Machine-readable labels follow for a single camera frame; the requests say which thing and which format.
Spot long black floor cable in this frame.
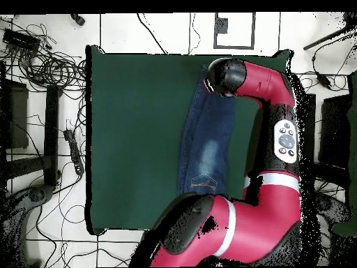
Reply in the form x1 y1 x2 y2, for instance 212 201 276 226
136 12 169 54

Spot black power strip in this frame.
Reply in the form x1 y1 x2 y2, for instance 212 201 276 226
63 128 85 176

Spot black electronics box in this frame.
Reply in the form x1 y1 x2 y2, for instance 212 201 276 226
2 29 41 52

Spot blue denim jeans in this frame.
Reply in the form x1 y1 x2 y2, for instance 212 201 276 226
176 64 236 197

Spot grey curved floor base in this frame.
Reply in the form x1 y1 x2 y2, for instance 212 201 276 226
0 184 55 267
317 192 351 224

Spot tangled black cable bundle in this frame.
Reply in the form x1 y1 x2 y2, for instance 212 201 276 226
0 16 87 93

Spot black flat panel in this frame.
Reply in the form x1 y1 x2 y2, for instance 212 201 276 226
318 94 352 168
0 79 29 149

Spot black rod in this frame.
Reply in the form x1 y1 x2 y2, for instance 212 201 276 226
303 12 357 51

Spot small black cylindrical object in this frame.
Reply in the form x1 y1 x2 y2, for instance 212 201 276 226
69 13 86 27

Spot black power adapter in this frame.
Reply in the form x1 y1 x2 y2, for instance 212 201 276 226
315 71 332 89

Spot black stand bar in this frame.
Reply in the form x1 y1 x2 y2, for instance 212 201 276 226
43 84 61 187
302 93 317 168

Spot dark green table cloth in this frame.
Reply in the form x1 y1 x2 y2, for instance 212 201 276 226
84 45 294 236

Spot dark grey square marker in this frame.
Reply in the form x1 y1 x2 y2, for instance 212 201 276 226
214 17 229 34

